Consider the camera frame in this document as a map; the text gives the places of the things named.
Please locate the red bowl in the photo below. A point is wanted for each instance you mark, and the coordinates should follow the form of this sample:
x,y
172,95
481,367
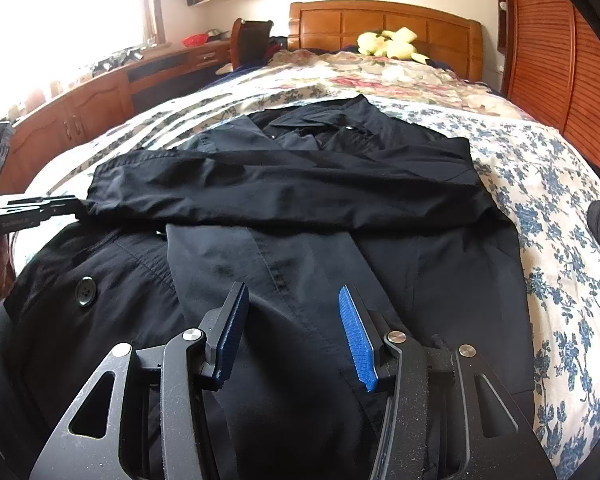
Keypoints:
x,y
194,40

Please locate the wooden framed window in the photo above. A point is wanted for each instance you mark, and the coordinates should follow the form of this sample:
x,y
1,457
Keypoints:
x,y
65,10

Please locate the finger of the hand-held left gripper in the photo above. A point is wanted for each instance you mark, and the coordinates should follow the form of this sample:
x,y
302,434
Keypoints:
x,y
55,208

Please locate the blue floral bedspread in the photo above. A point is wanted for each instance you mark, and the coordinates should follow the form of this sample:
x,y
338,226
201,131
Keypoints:
x,y
545,210

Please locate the pink floral quilt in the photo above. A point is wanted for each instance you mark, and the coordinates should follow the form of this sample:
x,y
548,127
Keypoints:
x,y
380,77

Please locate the yellow plush toy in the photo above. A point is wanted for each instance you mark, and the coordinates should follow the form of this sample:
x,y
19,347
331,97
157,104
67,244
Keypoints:
x,y
387,44

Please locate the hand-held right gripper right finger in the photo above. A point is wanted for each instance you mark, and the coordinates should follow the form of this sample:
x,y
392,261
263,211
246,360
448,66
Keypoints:
x,y
357,340

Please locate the wooden desk cabinet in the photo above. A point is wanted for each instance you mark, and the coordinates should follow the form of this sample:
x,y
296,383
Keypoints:
x,y
95,100

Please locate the black double-breasted coat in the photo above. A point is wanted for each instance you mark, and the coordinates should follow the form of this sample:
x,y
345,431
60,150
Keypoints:
x,y
305,240

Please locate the wooden bed headboard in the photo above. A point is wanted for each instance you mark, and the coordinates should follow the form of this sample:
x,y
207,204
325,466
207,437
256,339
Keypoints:
x,y
330,25

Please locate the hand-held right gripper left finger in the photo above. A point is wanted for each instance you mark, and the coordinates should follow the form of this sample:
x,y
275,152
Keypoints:
x,y
230,330

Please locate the wooden louvred wardrobe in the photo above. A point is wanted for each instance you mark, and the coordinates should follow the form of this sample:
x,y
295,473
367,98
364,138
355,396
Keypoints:
x,y
555,45

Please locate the wooden chair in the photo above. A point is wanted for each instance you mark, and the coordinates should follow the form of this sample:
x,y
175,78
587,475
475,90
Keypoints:
x,y
250,40

